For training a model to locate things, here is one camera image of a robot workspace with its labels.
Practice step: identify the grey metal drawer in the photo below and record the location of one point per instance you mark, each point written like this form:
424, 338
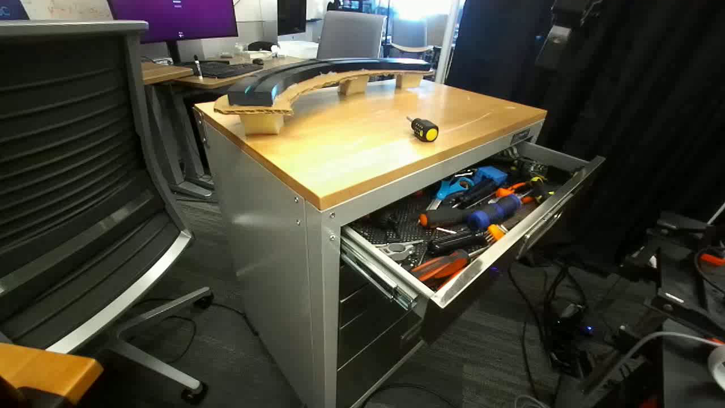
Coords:
433, 243

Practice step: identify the black yellow stubby screwdriver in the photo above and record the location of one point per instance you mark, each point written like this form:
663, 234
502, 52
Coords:
424, 131

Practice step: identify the blue tool in drawer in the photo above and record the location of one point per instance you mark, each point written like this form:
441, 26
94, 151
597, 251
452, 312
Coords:
468, 182

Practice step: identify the grey metal tool cabinet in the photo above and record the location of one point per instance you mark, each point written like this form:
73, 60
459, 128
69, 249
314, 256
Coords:
286, 199

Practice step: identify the wooden curved support stand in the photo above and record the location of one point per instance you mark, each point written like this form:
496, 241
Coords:
273, 118

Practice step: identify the black curved panel part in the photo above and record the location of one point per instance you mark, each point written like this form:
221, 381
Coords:
265, 87

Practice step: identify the grey background office chair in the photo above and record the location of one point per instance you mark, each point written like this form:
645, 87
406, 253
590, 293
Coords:
349, 35

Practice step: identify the black keyboard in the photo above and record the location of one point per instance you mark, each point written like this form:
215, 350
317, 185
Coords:
221, 70

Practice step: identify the wooden background desk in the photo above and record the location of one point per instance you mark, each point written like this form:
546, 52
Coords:
154, 74

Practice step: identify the purple screen monitor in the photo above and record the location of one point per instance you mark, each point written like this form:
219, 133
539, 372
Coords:
177, 20

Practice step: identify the grey mesh office chair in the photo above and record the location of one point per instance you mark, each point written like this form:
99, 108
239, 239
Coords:
87, 223

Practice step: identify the black curtain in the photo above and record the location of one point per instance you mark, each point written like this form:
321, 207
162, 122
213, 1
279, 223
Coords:
636, 83

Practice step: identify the orange black handled screwdriver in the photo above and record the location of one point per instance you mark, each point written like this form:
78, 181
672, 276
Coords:
445, 219

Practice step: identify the orange handled pliers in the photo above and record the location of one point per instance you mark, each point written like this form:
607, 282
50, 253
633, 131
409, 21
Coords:
441, 268

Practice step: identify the blue black handled screwdriver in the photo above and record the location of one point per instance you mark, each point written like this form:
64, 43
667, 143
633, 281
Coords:
494, 213

